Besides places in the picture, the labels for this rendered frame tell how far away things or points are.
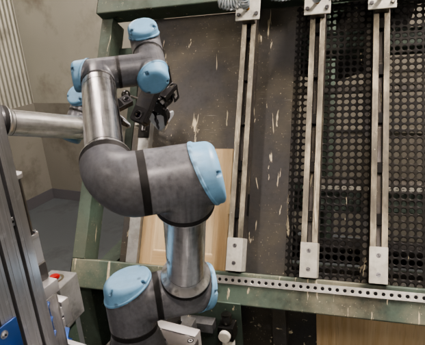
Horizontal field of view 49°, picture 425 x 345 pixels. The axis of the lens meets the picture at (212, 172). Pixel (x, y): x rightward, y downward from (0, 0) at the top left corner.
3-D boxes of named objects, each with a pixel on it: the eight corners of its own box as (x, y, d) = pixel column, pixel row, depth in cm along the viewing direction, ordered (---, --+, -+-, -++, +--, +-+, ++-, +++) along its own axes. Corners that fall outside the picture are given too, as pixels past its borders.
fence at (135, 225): (129, 262, 195) (125, 262, 191) (151, 50, 211) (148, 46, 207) (140, 263, 193) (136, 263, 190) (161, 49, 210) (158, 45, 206)
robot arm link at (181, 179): (152, 285, 121) (132, 135, 80) (209, 274, 124) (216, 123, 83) (159, 329, 113) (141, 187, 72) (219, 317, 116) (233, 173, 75)
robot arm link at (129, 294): (108, 313, 118) (99, 267, 114) (161, 303, 121) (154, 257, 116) (109, 343, 107) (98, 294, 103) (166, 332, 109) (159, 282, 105)
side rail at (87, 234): (86, 258, 208) (72, 257, 198) (113, 30, 227) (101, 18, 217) (98, 259, 207) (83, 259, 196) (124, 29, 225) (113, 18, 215)
